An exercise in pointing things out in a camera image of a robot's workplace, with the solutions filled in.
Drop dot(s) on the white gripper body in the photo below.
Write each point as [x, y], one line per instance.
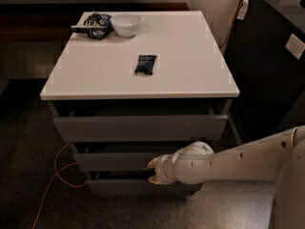
[162, 170]

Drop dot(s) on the grey drawer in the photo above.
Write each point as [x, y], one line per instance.
[138, 120]
[134, 183]
[126, 156]

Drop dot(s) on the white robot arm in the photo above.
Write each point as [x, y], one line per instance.
[279, 158]

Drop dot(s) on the grey top drawer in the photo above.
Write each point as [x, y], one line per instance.
[138, 120]

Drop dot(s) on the grey bottom drawer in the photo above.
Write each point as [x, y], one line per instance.
[134, 183]

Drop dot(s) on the white top drawer cabinet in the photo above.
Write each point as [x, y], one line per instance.
[189, 65]

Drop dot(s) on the small dark snack packet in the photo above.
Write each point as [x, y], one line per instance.
[145, 64]

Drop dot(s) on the white bowl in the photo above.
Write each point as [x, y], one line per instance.
[126, 24]

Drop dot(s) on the blue chip bag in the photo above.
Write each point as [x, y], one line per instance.
[96, 26]

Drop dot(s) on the dark wooden bench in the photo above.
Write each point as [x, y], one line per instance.
[52, 22]

